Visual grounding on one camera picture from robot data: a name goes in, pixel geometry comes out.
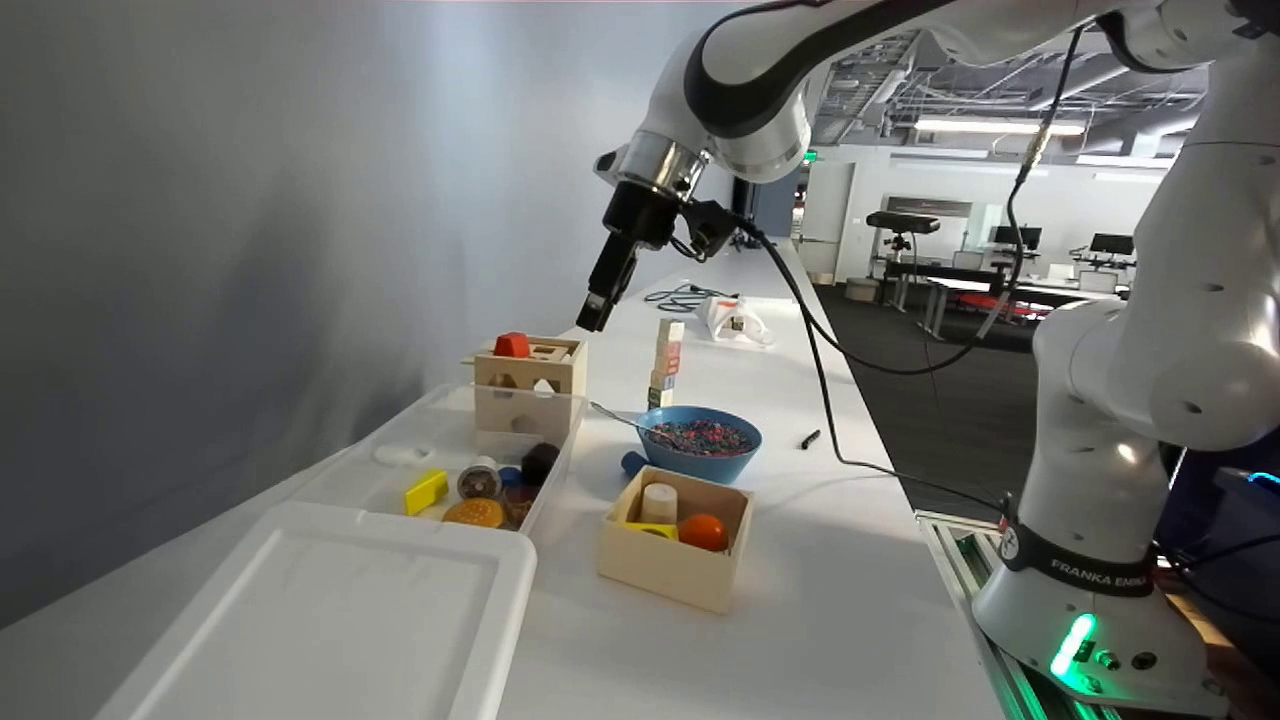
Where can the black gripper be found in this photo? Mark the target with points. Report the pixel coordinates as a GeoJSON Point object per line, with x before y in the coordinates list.
{"type": "Point", "coordinates": [645, 220]}

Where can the white cylinder block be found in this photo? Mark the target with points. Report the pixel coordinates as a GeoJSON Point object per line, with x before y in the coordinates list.
{"type": "Point", "coordinates": [660, 507]}

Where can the yellow piece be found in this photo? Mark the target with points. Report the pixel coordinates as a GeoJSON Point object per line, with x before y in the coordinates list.
{"type": "Point", "coordinates": [655, 530]}

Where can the orange ball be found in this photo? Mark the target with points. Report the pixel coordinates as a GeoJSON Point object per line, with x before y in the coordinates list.
{"type": "Point", "coordinates": [707, 530]}

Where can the small wooden box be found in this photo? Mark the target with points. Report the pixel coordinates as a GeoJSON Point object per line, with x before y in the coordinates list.
{"type": "Point", "coordinates": [667, 575]}

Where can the white plastic lid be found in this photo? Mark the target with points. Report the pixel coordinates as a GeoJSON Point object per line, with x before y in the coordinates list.
{"type": "Point", "coordinates": [323, 627]}

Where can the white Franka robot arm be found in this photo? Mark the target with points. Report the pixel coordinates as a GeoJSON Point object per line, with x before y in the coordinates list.
{"type": "Point", "coordinates": [1174, 334]}

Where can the clear plastic container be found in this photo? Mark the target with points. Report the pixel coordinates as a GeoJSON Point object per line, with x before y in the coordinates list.
{"type": "Point", "coordinates": [345, 473]}

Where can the printed paper sheet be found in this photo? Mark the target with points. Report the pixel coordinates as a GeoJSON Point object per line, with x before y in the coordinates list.
{"type": "Point", "coordinates": [683, 297]}

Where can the tall wooden block red label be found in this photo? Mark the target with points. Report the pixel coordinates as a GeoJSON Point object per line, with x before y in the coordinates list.
{"type": "Point", "coordinates": [667, 362]}

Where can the red cylinder block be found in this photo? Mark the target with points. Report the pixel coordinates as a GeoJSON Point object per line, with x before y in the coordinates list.
{"type": "Point", "coordinates": [512, 345]}

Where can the wooden shape sorter cube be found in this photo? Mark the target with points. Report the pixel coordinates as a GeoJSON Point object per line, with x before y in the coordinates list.
{"type": "Point", "coordinates": [526, 414]}

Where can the blue cylinder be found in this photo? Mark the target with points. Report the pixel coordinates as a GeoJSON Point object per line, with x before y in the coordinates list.
{"type": "Point", "coordinates": [635, 466]}

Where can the grey blue cabinet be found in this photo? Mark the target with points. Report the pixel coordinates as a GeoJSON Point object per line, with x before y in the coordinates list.
{"type": "Point", "coordinates": [777, 206]}

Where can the blue bowl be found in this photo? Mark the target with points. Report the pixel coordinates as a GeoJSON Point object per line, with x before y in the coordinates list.
{"type": "Point", "coordinates": [701, 466]}

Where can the small blue toy piece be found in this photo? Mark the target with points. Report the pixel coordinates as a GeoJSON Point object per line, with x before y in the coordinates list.
{"type": "Point", "coordinates": [508, 477]}

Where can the small black object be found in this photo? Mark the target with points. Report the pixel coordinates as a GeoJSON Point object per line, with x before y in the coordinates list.
{"type": "Point", "coordinates": [808, 436]}

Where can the yellow block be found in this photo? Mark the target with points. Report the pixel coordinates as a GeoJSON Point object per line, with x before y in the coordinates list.
{"type": "Point", "coordinates": [427, 495]}

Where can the black office desk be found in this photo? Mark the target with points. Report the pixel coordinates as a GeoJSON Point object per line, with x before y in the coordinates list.
{"type": "Point", "coordinates": [933, 267]}

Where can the black computer monitor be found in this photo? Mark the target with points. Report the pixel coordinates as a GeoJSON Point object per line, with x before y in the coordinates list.
{"type": "Point", "coordinates": [1018, 237]}

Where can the ceiling light strip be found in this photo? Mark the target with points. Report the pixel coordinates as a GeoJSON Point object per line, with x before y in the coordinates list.
{"type": "Point", "coordinates": [1000, 126]}

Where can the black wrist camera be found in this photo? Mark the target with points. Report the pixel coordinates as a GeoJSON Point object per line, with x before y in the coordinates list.
{"type": "Point", "coordinates": [707, 227]}

